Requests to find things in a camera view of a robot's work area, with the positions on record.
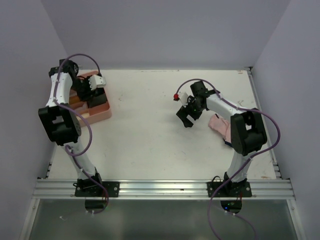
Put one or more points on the orange rolled garment in tray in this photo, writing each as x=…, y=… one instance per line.
x=74, y=100

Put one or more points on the aluminium mounting rail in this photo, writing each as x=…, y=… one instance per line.
x=274, y=189

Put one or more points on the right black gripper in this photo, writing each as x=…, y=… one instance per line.
x=183, y=112

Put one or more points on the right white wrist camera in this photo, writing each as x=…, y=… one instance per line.
x=181, y=97

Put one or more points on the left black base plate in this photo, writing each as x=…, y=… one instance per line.
x=93, y=190

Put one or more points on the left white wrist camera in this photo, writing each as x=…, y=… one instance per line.
x=96, y=81

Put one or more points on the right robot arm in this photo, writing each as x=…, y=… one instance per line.
x=247, y=130

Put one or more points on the olive green underwear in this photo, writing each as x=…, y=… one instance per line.
x=97, y=101

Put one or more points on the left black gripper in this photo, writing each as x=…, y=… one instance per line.
x=88, y=94

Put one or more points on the pink underwear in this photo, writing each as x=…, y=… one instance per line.
x=221, y=126

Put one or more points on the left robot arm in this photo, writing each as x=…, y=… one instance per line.
x=62, y=123

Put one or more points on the pink divided organizer tray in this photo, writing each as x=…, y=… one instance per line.
x=97, y=113

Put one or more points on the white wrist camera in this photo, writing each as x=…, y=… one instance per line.
x=96, y=81
x=181, y=97

